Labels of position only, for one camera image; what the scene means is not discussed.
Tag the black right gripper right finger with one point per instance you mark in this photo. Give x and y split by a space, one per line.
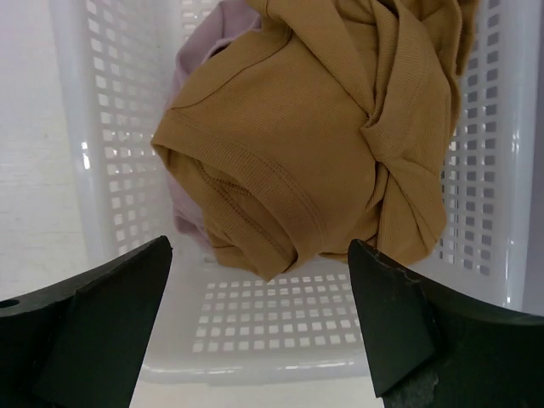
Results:
430 346

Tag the tan tank top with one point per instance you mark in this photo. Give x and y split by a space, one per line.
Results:
329 124

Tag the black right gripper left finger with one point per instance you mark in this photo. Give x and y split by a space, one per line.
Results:
81 342

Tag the mauve tank top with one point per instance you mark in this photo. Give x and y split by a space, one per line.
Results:
226 22

